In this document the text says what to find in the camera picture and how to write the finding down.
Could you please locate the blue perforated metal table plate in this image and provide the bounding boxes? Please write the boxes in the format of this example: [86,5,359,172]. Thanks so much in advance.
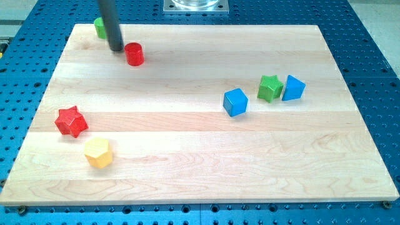
[1,1,399,224]

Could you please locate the green cylinder block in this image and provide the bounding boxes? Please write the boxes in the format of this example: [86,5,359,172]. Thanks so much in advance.
[93,17,106,39]

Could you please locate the blue triangle block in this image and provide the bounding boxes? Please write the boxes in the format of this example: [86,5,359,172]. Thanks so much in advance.
[282,75,306,101]

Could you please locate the yellow hexagon block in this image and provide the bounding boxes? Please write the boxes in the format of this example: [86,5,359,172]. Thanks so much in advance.
[84,137,113,169]

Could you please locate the green star block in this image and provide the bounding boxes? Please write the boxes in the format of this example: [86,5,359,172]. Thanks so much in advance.
[257,75,284,103]

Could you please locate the light wooden board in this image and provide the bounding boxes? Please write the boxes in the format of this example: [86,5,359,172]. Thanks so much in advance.
[1,24,399,206]

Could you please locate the blue cube block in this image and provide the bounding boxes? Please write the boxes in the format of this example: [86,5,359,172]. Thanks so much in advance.
[222,88,248,117]

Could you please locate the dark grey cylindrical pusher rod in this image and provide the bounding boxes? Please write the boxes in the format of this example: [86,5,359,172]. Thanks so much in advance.
[97,0,124,52]

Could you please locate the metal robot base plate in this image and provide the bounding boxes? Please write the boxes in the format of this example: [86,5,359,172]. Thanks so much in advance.
[162,0,229,14]

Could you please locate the red star block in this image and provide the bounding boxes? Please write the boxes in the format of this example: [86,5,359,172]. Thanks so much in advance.
[54,106,89,138]

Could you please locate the red cylinder block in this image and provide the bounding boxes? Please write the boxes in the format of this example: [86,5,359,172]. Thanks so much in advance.
[124,42,144,66]

